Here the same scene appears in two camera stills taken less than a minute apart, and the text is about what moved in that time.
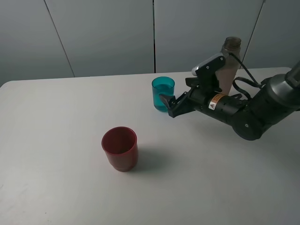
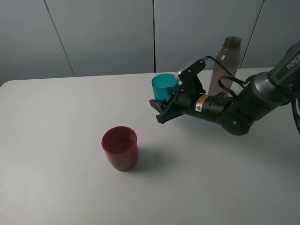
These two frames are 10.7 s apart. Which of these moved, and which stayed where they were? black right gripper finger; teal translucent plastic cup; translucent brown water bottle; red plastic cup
Moved: black right gripper finger; teal translucent plastic cup
Stayed: red plastic cup; translucent brown water bottle
